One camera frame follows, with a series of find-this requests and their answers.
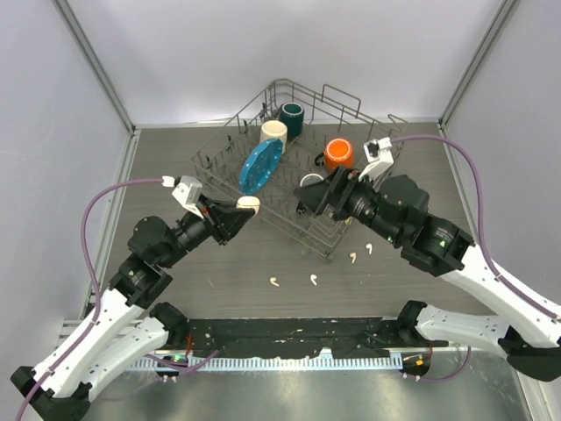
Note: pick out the aluminium frame post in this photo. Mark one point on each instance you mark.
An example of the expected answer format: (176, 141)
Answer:
(498, 23)
(89, 54)

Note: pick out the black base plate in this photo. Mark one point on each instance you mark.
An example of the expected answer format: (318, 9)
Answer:
(297, 338)

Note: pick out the left aluminium frame post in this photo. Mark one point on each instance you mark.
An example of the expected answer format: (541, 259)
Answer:
(89, 54)

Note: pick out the beige earbud charging case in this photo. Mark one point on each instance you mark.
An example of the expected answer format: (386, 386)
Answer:
(248, 203)

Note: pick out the blue polka dot plate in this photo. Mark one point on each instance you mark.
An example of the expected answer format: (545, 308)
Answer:
(259, 166)

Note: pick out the orange mug black handle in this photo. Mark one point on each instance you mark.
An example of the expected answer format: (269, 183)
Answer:
(338, 152)

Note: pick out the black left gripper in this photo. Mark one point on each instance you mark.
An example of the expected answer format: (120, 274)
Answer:
(223, 222)

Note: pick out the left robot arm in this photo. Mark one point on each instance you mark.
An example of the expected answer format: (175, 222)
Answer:
(127, 322)

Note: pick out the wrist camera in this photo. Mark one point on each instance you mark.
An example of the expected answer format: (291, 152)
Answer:
(186, 190)
(379, 158)

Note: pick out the white slotted cable duct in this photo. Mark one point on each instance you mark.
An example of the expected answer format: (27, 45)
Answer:
(324, 361)

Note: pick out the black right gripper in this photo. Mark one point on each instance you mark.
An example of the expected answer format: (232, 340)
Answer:
(336, 191)

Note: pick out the grey mug black handle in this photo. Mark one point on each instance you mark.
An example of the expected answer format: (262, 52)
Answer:
(306, 181)

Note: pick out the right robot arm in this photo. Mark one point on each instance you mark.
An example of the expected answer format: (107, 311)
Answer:
(524, 327)

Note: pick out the dark teal mug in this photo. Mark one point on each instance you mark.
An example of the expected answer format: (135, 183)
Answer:
(292, 115)

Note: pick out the grey wire dish rack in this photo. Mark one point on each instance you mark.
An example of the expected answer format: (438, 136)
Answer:
(328, 114)

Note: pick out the cream ribbed mug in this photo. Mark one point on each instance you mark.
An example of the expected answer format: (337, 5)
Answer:
(274, 129)

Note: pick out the right aluminium frame post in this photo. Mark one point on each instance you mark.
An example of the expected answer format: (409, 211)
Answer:
(498, 23)

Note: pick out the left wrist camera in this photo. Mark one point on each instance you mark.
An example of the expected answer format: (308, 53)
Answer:
(186, 190)

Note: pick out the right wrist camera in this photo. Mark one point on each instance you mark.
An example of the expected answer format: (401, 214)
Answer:
(379, 158)

